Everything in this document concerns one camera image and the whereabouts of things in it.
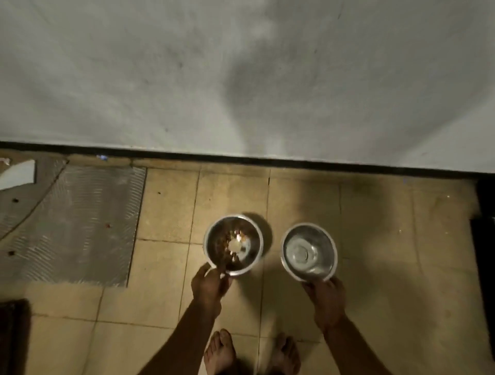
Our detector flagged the person's right hand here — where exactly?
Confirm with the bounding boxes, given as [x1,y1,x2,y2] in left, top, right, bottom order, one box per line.
[301,276,348,333]

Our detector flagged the person's left hand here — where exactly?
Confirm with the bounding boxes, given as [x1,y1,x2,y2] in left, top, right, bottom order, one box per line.
[190,262,235,316]

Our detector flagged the steel water bowl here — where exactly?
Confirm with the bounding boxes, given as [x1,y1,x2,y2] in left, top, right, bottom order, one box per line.
[280,223,338,283]

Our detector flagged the steel food bowl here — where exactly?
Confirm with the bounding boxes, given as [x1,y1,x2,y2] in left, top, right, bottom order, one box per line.
[203,214,265,277]

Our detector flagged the person's left forearm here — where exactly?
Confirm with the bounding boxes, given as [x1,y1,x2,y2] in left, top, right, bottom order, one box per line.
[138,307,217,375]

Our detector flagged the person's right forearm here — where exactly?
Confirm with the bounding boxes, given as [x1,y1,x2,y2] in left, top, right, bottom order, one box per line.
[323,313,392,375]

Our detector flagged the person's left foot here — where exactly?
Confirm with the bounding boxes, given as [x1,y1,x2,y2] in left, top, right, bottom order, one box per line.
[204,329,237,375]

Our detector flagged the person's foot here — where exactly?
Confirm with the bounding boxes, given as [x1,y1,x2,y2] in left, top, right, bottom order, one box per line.
[267,333,302,375]
[204,329,237,375]

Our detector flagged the person's right foot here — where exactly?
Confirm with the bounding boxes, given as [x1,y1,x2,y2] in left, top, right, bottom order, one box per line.
[267,333,302,375]

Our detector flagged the grey ridged floor mat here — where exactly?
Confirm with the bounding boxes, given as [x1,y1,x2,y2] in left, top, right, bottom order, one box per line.
[0,156,147,288]

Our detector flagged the black wall skirting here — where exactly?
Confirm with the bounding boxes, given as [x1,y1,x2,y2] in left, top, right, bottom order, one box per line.
[0,141,495,180]

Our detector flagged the black door frame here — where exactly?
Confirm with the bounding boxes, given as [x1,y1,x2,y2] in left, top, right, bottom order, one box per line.
[469,176,495,350]

